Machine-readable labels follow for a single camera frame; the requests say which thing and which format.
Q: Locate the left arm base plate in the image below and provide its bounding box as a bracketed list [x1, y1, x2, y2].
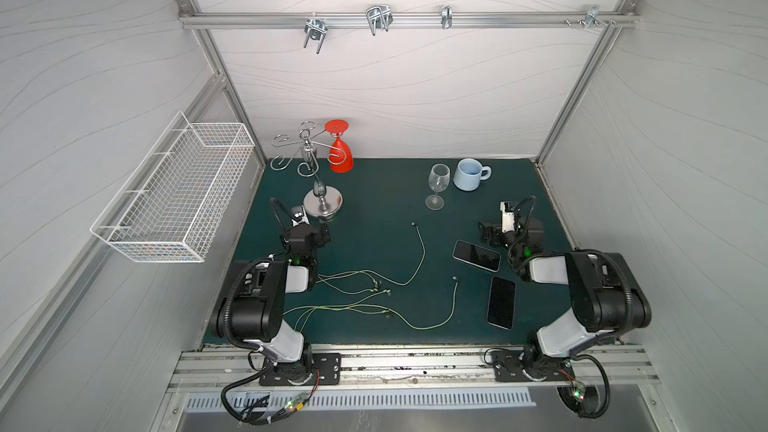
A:
[259, 353, 341, 387]

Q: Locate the silver-edged black smartphone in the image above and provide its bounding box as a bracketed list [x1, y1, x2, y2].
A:
[486, 277, 516, 330]

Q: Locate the clear wine glass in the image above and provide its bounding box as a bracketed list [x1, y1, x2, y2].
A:
[425, 163, 450, 211]

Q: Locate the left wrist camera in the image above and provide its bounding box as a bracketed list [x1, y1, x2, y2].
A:
[290, 205, 310, 227]

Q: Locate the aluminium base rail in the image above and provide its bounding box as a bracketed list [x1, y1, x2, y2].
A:
[167, 344, 661, 392]

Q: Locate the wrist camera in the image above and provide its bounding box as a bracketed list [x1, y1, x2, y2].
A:
[290, 205, 310, 227]
[500, 201, 518, 234]

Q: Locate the red plastic wine glass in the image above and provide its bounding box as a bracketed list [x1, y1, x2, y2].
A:
[325, 119, 354, 174]

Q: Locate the right base cable bundle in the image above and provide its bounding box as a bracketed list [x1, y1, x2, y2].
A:
[556, 352, 612, 421]

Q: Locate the chrome wine glass rack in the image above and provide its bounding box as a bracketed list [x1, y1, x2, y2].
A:
[269, 120, 343, 220]

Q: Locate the metal clamp bracket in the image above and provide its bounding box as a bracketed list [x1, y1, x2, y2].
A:
[303, 18, 328, 54]
[365, 5, 393, 36]

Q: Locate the green table mat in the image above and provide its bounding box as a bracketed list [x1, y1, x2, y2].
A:
[202, 157, 619, 347]

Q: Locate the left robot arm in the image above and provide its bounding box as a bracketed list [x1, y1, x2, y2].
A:
[211, 198, 330, 386]

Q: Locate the metal clamp bracket left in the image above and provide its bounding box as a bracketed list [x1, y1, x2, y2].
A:
[303, 18, 328, 54]

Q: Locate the base cable bundle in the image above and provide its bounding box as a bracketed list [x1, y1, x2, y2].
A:
[556, 352, 612, 421]
[220, 365, 322, 427]

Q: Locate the purple-edged black smartphone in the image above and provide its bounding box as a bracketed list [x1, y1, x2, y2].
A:
[452, 240, 501, 273]

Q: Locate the light blue ceramic mug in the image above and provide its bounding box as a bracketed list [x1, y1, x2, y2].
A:
[453, 158, 492, 192]

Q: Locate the left base cable bundle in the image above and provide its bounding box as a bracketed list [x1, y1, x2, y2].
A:
[220, 365, 322, 427]

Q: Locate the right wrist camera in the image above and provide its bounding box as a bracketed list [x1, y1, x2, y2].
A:
[500, 201, 518, 234]

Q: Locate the aluminium crossbar rail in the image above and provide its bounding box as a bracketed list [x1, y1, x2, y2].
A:
[180, 10, 640, 30]

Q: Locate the white wire basket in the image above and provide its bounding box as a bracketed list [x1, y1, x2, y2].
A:
[90, 111, 255, 263]

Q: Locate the metal bolt bracket right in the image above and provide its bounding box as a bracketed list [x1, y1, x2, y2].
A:
[564, 6, 618, 30]

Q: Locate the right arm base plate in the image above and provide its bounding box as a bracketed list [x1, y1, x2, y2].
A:
[482, 348, 575, 383]

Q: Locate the white vent grille strip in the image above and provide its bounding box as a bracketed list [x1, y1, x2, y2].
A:
[184, 386, 537, 413]

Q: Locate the metal clamp bracket middle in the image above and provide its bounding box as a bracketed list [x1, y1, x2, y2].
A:
[365, 5, 393, 36]

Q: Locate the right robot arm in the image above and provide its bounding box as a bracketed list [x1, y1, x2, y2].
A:
[478, 196, 652, 383]

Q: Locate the metal clip bracket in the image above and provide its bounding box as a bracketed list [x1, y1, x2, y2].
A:
[441, 5, 453, 30]

